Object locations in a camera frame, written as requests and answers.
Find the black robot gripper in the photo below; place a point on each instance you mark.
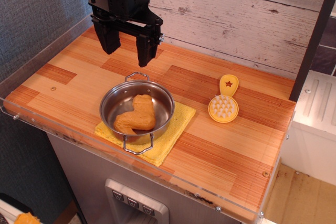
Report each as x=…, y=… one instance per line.
x=132, y=17

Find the orange toy chicken wing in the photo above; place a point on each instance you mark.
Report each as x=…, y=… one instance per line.
x=141, y=118

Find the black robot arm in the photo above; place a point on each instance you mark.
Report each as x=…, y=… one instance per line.
x=133, y=17

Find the stainless steel pot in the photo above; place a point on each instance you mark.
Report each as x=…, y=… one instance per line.
x=119, y=100

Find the yellow folded cloth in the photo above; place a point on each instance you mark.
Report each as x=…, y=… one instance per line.
x=162, y=145

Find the yellow scrub brush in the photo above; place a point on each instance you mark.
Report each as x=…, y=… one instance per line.
x=223, y=108

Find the grey dispenser button panel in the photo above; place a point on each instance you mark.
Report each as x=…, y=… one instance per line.
x=130, y=206

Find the orange object bottom left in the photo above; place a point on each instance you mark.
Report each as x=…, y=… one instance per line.
x=26, y=218

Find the white ridged appliance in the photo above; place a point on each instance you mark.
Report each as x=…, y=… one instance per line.
x=309, y=146

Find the clear acrylic guard rail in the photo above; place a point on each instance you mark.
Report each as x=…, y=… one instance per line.
x=215, y=173

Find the dark vertical post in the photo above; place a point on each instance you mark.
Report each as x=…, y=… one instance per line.
x=314, y=41

